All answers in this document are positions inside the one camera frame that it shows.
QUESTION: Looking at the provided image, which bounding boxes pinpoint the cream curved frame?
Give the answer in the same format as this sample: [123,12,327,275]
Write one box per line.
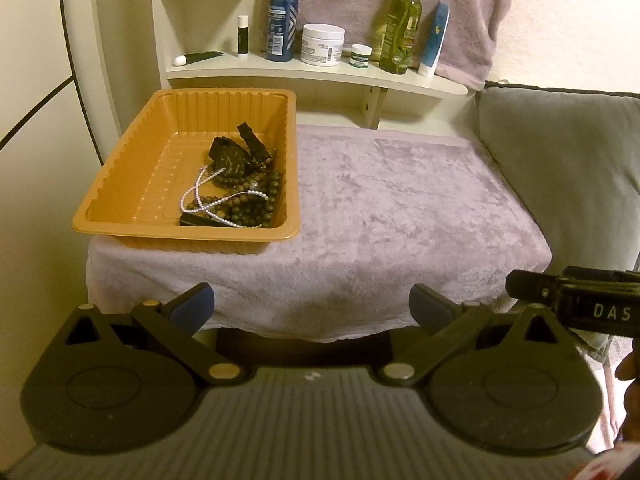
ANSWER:
[55,0,126,171]

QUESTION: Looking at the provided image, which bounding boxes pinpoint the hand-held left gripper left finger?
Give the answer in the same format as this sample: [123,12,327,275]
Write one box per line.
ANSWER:
[64,282,257,387]

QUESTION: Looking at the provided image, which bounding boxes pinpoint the person's right hand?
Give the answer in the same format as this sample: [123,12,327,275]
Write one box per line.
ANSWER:
[615,355,640,441]

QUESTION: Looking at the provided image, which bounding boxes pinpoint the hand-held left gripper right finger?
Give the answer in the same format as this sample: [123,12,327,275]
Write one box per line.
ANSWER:
[376,283,560,387]

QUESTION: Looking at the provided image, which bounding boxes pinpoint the dark tube with white cap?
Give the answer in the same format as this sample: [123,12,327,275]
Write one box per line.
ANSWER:
[172,51,225,66]

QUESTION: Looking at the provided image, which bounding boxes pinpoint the blue and white tube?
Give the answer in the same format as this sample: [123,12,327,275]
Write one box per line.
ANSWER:
[418,1,451,79]

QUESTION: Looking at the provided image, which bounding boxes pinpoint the cream shelf unit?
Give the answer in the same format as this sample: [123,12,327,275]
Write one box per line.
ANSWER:
[152,0,469,130]

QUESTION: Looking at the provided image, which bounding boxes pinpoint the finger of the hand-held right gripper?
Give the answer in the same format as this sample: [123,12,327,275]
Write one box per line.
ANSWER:
[505,269,564,307]

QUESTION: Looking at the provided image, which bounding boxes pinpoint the orange plastic tray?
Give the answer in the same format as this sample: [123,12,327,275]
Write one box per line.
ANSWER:
[72,88,302,256]

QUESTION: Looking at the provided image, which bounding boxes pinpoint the mauve fleece blanket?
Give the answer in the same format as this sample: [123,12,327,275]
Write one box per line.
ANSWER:
[85,125,552,345]

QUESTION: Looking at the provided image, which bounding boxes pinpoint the wooden bead necklace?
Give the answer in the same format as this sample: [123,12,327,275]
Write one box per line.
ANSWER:
[182,152,287,230]

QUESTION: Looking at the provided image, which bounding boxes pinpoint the green oil spray bottle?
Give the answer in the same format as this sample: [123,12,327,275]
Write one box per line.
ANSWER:
[378,0,424,76]

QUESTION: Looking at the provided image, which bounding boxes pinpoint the black wristwatch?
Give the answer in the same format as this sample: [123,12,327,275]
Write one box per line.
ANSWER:
[207,122,273,177]

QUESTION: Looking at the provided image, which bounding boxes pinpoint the white cream jar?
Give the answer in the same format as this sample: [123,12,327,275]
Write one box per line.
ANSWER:
[300,23,346,66]

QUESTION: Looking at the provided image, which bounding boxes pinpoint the white pearl necklace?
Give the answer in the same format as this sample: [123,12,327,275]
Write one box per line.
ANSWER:
[177,165,268,228]

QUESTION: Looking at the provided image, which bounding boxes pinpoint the grey cushion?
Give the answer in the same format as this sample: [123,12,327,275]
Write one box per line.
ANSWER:
[475,81,640,361]

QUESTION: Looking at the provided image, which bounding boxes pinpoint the small black object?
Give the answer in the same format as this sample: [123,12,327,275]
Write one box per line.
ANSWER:
[179,212,221,227]

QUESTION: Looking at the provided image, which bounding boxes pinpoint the blue spray bottle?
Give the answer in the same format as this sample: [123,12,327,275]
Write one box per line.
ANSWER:
[265,0,300,62]

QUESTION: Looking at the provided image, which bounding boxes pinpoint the red and white cloth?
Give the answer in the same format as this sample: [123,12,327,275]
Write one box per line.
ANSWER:
[592,440,640,480]

